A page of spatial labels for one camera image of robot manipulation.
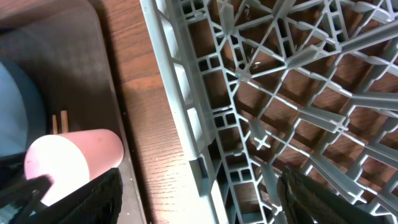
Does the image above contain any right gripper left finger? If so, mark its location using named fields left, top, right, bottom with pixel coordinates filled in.
left=1, top=168, right=123, bottom=223

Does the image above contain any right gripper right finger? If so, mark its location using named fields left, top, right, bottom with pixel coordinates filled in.
left=277, top=167, right=384, bottom=224

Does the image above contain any pink white cup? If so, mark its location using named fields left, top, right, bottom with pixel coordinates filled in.
left=24, top=129, right=124, bottom=206

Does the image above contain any dark blue plate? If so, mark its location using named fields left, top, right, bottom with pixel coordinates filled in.
left=1, top=59, right=47, bottom=157

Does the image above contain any grey dishwasher rack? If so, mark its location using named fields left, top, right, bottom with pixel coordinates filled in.
left=141, top=0, right=397, bottom=223

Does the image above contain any brown serving tray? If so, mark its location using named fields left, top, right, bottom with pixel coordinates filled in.
left=0, top=0, right=147, bottom=224

